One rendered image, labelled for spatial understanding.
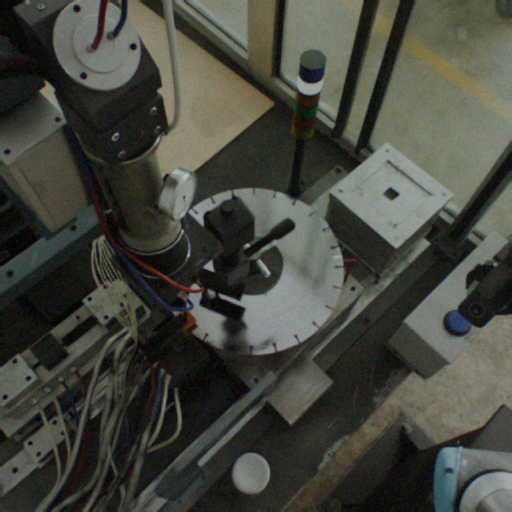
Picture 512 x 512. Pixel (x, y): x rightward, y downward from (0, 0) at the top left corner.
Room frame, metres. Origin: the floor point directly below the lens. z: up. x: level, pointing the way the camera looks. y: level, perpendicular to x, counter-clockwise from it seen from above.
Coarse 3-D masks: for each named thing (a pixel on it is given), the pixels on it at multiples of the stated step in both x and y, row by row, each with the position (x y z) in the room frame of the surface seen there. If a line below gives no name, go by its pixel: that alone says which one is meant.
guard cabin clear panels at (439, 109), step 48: (192, 0) 1.24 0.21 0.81; (240, 0) 1.11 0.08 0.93; (288, 0) 1.01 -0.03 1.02; (336, 0) 0.92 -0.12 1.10; (384, 0) 0.85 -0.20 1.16; (432, 0) 0.79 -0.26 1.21; (480, 0) 0.74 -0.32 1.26; (288, 48) 1.00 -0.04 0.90; (336, 48) 0.91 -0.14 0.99; (384, 48) 0.83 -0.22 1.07; (432, 48) 0.77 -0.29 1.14; (480, 48) 0.72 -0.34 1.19; (336, 96) 0.89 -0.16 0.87; (384, 96) 0.81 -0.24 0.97; (432, 96) 0.75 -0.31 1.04; (480, 96) 0.69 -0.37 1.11; (384, 144) 0.79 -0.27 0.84; (432, 144) 0.72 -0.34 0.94; (480, 144) 0.66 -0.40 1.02
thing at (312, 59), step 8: (304, 56) 0.71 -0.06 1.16; (312, 56) 0.71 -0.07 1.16; (320, 56) 0.72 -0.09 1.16; (304, 64) 0.70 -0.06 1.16; (312, 64) 0.70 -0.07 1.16; (320, 64) 0.70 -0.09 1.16; (304, 72) 0.69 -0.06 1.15; (312, 72) 0.69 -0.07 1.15; (320, 72) 0.69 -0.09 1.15; (312, 80) 0.69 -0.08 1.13
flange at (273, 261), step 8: (256, 240) 0.46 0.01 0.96; (272, 248) 0.45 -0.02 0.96; (264, 256) 0.42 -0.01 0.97; (272, 256) 0.43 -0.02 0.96; (280, 256) 0.43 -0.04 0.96; (264, 264) 0.41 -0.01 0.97; (272, 264) 0.42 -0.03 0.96; (280, 264) 0.42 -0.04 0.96; (256, 272) 0.39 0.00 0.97; (272, 272) 0.40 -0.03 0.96; (280, 272) 0.40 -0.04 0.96; (240, 280) 0.38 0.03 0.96; (248, 280) 0.38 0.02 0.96; (256, 280) 0.38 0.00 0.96; (264, 280) 0.38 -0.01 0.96; (272, 280) 0.38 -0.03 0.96; (248, 288) 0.37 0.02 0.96; (256, 288) 0.37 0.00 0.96; (264, 288) 0.37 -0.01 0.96
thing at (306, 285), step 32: (256, 192) 0.57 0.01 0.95; (256, 224) 0.50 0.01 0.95; (320, 224) 0.51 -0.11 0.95; (288, 256) 0.44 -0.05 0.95; (320, 256) 0.44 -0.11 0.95; (192, 288) 0.37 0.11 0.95; (288, 288) 0.37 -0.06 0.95; (320, 288) 0.38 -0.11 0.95; (224, 320) 0.31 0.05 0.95; (256, 320) 0.31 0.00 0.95; (288, 320) 0.31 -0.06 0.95; (320, 320) 0.32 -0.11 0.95; (256, 352) 0.26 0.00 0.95
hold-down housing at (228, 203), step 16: (224, 208) 0.34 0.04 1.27; (240, 208) 0.36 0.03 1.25; (208, 224) 0.33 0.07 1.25; (224, 224) 0.33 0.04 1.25; (240, 224) 0.33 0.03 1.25; (224, 240) 0.31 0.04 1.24; (240, 240) 0.33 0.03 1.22; (224, 256) 0.31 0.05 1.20; (240, 256) 0.34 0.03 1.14; (224, 272) 0.32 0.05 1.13; (240, 272) 0.33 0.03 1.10
